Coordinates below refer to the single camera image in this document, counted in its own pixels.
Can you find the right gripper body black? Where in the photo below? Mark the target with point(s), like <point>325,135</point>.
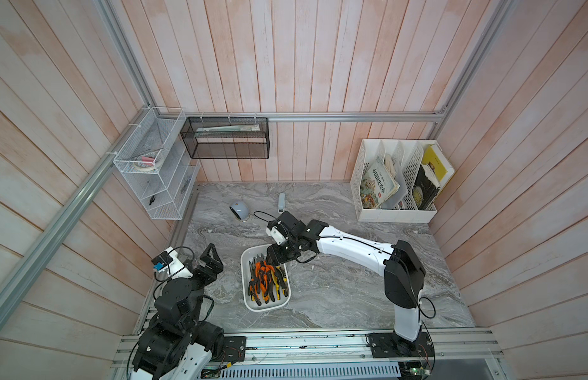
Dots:
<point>287,252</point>

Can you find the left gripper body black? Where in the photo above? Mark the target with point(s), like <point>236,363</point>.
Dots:
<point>202,277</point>

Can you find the orange black pliers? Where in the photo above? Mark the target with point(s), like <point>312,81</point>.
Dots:
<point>262,286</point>

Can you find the white plastic storage box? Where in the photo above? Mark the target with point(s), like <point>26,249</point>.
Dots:
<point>248,255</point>

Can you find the yellow black pliers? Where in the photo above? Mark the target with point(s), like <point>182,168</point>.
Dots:
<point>281,280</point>

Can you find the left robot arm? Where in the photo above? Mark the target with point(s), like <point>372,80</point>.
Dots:
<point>179,343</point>

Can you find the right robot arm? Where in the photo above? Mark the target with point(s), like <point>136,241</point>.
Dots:
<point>398,264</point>

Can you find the light blue round clock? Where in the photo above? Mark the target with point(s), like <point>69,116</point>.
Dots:
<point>240,210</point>

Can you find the illustrated history book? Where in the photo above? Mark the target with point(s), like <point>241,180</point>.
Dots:
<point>377,186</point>

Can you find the white file organizer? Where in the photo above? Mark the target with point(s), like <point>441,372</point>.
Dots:
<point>402,159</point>

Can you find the tape roll on shelf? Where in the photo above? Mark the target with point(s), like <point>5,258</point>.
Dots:
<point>148,162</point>

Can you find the black book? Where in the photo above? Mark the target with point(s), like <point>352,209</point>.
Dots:
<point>426,187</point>

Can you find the yellow book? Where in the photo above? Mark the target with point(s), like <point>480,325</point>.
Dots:
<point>434,158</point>

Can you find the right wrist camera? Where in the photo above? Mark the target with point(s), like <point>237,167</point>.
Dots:
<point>277,233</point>

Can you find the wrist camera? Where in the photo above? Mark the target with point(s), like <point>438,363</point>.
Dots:
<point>277,233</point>
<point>167,264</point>

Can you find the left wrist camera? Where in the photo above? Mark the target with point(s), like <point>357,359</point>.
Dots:
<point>167,264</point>

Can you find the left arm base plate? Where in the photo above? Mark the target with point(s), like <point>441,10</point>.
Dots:
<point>229,349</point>

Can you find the white wire wall shelf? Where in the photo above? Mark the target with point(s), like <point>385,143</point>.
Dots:
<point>164,193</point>

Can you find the black mesh wall basket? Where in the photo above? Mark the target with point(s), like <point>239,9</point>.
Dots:
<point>226,137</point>

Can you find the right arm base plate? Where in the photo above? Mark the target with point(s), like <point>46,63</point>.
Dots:
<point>390,345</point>

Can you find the aluminium front rail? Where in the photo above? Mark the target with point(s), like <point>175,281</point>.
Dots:
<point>460,353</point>

